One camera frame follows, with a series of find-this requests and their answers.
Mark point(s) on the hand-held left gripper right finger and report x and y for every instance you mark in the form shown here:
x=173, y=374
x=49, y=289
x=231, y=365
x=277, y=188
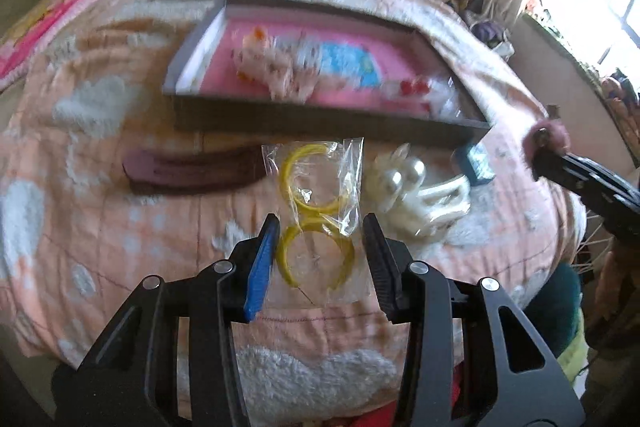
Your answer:
x=382, y=267

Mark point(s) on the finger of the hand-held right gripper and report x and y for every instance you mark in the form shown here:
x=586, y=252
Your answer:
x=585, y=177

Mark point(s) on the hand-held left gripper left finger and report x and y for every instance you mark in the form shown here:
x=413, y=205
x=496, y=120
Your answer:
x=260, y=267

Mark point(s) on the pink fuzzy hair clip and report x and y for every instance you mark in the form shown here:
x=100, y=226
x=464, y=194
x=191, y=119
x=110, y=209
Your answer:
x=552, y=134

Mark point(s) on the clear bag of yellow rings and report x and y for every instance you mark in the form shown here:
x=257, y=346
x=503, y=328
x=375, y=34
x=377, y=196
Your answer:
x=320, y=187

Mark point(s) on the clear packet of beads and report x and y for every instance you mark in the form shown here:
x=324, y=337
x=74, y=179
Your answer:
x=417, y=89

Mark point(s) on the grey tray box pink inside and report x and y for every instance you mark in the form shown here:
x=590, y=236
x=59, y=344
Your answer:
x=400, y=62

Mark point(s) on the white net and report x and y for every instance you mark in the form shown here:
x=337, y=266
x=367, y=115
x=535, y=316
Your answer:
x=592, y=247

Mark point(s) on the white pearl hair claw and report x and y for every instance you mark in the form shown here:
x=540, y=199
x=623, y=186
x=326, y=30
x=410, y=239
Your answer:
x=400, y=179

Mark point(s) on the small blue box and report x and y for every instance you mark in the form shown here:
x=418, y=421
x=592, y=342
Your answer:
x=475, y=162

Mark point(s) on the brown hair clip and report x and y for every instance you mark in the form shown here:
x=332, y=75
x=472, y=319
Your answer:
x=190, y=172

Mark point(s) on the peach cloud-pattern quilt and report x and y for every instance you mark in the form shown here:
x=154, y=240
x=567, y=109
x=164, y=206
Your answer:
x=125, y=217

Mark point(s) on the basket with clothes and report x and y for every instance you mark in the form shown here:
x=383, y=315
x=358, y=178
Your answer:
x=490, y=34

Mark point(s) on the pink printed blanket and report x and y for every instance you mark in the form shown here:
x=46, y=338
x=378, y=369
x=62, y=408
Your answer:
x=65, y=7

